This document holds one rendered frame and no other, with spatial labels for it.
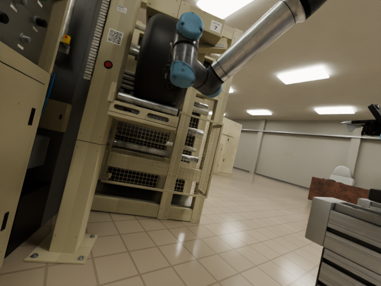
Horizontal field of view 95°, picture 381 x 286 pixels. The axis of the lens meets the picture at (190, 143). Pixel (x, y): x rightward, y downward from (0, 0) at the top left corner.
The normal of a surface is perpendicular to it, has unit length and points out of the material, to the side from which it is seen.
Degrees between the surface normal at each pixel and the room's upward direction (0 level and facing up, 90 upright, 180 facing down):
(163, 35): 79
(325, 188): 90
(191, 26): 83
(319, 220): 90
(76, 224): 90
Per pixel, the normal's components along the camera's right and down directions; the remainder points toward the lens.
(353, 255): -0.77, -0.20
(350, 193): -0.58, -0.15
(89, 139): 0.25, 0.04
